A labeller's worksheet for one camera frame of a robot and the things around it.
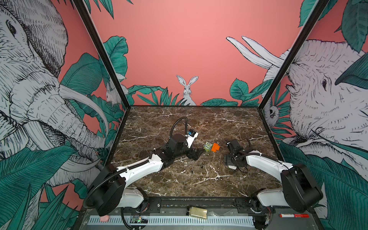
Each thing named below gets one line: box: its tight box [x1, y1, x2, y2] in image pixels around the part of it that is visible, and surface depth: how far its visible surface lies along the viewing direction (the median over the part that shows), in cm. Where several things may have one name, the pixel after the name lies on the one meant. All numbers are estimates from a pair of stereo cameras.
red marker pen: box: [279, 213, 310, 219], surface depth 72 cm
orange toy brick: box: [211, 142, 220, 153], surface depth 97 cm
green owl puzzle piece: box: [203, 141, 213, 153], surface depth 97 cm
